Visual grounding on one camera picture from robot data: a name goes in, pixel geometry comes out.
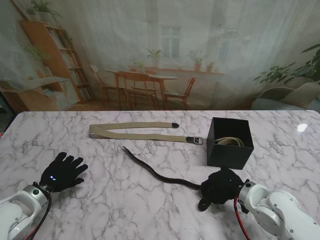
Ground arm red black cables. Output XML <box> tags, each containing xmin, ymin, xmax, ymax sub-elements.
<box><xmin>24</xmin><ymin>194</ymin><xmax>53</xmax><ymax>240</ymax></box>
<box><xmin>233</xmin><ymin>196</ymin><xmax>251</xmax><ymax>240</ymax></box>

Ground beige woven belt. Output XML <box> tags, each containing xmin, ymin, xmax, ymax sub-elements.
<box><xmin>88</xmin><ymin>121</ymin><xmax>204</xmax><ymax>146</ymax></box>
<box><xmin>214</xmin><ymin>136</ymin><xmax>245</xmax><ymax>148</ymax></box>

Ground right arm red black cables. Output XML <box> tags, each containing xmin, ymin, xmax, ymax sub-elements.
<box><xmin>233</xmin><ymin>196</ymin><xmax>251</xmax><ymax>240</ymax></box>

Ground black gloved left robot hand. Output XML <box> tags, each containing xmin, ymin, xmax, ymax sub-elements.
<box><xmin>39</xmin><ymin>151</ymin><xmax>89</xmax><ymax>193</ymax></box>

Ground left arm red black cables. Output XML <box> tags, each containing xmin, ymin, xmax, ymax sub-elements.
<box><xmin>24</xmin><ymin>194</ymin><xmax>53</xmax><ymax>240</ymax></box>

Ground printed room backdrop cloth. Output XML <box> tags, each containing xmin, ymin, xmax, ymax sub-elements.
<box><xmin>0</xmin><ymin>0</ymin><xmax>320</xmax><ymax>112</ymax></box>

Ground dark brown woven belt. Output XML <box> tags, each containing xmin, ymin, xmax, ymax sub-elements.
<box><xmin>122</xmin><ymin>146</ymin><xmax>213</xmax><ymax>211</ymax></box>

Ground black belt storage box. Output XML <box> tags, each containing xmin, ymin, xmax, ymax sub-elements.
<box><xmin>206</xmin><ymin>116</ymin><xmax>255</xmax><ymax>170</ymax></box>

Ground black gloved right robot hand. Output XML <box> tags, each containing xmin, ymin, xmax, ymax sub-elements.
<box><xmin>199</xmin><ymin>167</ymin><xmax>243</xmax><ymax>205</ymax></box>

